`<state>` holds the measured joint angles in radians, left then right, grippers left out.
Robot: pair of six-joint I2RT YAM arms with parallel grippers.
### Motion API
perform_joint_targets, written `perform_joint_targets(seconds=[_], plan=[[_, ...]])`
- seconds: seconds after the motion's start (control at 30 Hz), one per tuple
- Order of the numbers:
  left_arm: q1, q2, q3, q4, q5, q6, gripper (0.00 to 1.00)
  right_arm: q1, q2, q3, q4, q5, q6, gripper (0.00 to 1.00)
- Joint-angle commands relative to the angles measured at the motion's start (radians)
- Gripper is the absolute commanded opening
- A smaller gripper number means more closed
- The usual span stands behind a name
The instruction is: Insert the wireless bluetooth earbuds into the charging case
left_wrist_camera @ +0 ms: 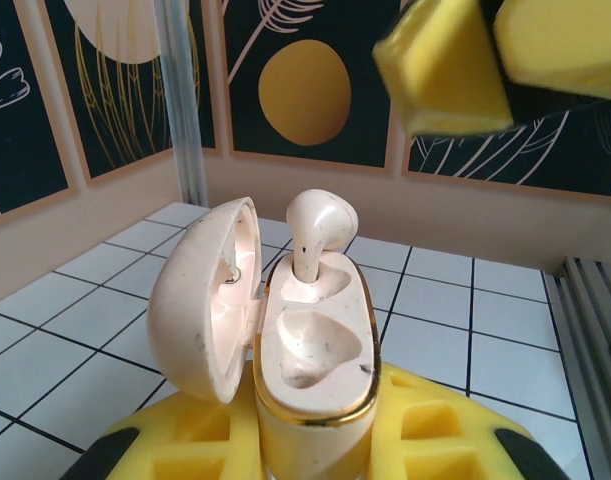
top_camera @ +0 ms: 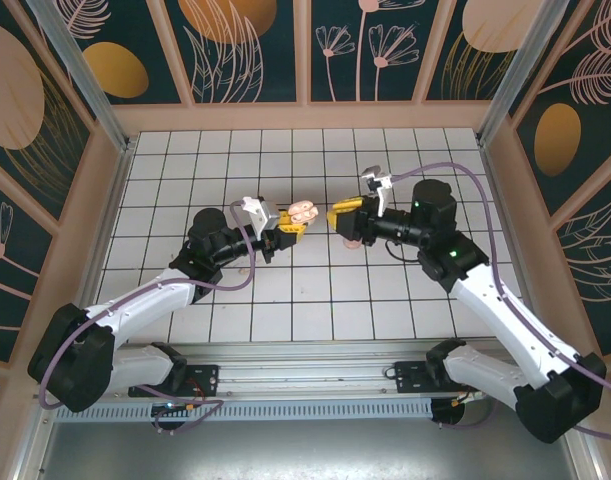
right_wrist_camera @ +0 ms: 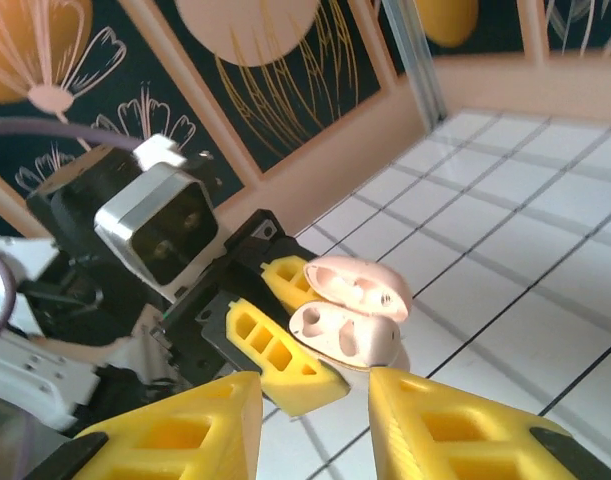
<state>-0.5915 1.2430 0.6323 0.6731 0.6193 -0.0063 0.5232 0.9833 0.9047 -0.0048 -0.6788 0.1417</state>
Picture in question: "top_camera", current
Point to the grey metal sheet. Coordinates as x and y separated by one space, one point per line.
305 450

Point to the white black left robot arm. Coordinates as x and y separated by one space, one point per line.
145 300

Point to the aluminium frame post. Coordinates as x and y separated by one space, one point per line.
85 75
515 65

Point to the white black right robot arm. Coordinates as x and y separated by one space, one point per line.
505 315

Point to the cream earbud case gold trim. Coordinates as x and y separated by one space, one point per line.
354 244

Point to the pink oval earbud case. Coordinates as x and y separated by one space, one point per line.
303 211

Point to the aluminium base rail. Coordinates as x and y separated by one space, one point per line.
305 370

